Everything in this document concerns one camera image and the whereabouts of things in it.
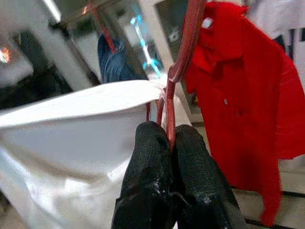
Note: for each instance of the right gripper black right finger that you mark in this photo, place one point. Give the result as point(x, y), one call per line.
point(200, 186)

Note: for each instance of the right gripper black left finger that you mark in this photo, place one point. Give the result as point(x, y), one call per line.
point(147, 179)

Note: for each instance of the plain white shirt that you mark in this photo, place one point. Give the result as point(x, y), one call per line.
point(71, 143)

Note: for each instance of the red clothes hanger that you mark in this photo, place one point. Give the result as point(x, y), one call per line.
point(108, 39)
point(190, 35)

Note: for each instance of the red collared shirt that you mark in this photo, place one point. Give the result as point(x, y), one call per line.
point(238, 95)

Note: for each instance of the blue denim garment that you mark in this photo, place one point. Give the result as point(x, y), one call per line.
point(112, 62)

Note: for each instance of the white printed T-shirt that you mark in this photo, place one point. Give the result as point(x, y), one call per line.
point(274, 19)

